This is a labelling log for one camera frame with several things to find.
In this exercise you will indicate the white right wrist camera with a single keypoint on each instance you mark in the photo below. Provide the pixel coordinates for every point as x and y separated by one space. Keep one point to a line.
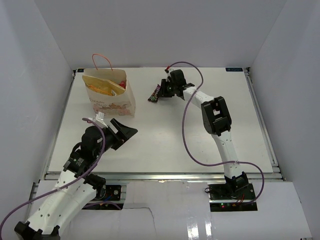
168 71

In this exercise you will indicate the aluminium table frame rail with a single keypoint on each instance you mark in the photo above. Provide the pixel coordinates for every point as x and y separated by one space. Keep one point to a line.
174 176

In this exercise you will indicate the cream bear paper bag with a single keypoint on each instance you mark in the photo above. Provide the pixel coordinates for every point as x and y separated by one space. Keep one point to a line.
120 105

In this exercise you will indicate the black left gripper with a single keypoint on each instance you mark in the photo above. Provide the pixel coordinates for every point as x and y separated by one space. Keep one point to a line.
125 132

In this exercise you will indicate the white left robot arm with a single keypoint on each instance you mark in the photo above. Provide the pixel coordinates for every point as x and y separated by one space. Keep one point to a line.
76 185

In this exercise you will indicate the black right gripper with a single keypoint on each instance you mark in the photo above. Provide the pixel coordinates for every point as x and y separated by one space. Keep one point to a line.
163 92

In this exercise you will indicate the tan popcorn chips bag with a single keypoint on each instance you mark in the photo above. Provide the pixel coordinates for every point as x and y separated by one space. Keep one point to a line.
103 86

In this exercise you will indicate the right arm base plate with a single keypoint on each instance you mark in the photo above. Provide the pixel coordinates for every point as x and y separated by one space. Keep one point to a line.
221 192

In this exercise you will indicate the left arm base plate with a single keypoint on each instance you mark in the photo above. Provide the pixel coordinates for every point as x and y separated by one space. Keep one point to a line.
109 193

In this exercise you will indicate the black corner label sticker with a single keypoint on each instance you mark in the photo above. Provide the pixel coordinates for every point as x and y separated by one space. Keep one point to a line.
80 70

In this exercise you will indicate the small pink candy packet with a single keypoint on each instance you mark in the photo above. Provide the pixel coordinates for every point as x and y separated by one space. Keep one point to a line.
123 84

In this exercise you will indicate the brown M&M's packet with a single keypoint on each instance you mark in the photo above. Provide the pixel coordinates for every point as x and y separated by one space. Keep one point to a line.
154 96

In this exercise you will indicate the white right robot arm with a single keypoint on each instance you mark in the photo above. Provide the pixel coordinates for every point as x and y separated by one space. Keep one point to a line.
216 121

